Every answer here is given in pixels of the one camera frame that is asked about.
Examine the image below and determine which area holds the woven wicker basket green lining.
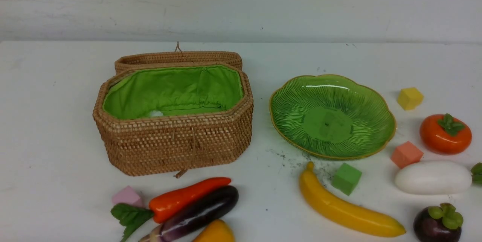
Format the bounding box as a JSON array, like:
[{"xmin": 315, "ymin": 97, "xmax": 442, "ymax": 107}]
[{"xmin": 93, "ymin": 49, "xmax": 254, "ymax": 176}]

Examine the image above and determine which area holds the orange yellow mango toy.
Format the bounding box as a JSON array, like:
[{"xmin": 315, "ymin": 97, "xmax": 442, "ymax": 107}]
[{"xmin": 193, "ymin": 219, "xmax": 236, "ymax": 242}]

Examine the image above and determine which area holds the purple eggplant toy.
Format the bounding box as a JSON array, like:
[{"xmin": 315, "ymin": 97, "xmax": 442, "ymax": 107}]
[{"xmin": 140, "ymin": 186, "xmax": 239, "ymax": 242}]

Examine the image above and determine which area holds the orange carrot toy with leaves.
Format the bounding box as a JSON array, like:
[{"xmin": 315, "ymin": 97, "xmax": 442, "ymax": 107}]
[{"xmin": 110, "ymin": 177, "xmax": 231, "ymax": 242}]

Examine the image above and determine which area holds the yellow banana toy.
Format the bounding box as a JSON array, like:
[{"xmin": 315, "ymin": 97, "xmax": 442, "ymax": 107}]
[{"xmin": 299, "ymin": 161, "xmax": 406, "ymax": 237}]

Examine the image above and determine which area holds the orange persimmon toy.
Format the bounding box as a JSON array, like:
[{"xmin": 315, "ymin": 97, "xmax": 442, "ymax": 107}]
[{"xmin": 419, "ymin": 113, "xmax": 472, "ymax": 155}]

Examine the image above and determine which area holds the white radish toy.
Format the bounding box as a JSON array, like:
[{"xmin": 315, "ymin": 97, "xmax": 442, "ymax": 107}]
[{"xmin": 393, "ymin": 160, "xmax": 481, "ymax": 195}]

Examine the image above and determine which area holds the purple mangosteen toy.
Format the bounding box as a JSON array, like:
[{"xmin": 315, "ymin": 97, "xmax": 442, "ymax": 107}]
[{"xmin": 413, "ymin": 203, "xmax": 464, "ymax": 242}]

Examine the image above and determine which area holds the green glass leaf plate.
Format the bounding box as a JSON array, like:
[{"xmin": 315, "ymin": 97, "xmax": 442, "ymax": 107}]
[{"xmin": 269, "ymin": 74, "xmax": 397, "ymax": 160}]

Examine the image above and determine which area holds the green foam cube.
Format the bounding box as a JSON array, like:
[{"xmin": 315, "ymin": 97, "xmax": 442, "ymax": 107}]
[{"xmin": 331, "ymin": 163, "xmax": 363, "ymax": 196}]

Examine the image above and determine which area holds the light pink foam cube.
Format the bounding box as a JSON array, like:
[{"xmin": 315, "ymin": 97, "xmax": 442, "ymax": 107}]
[{"xmin": 111, "ymin": 186, "xmax": 145, "ymax": 208}]

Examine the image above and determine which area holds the yellow foam cube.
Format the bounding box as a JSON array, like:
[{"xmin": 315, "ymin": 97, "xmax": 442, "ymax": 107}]
[{"xmin": 397, "ymin": 87, "xmax": 424, "ymax": 111}]

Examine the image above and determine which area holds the salmon pink foam cube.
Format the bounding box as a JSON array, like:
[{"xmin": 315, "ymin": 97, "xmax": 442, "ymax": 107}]
[{"xmin": 390, "ymin": 141, "xmax": 424, "ymax": 169}]

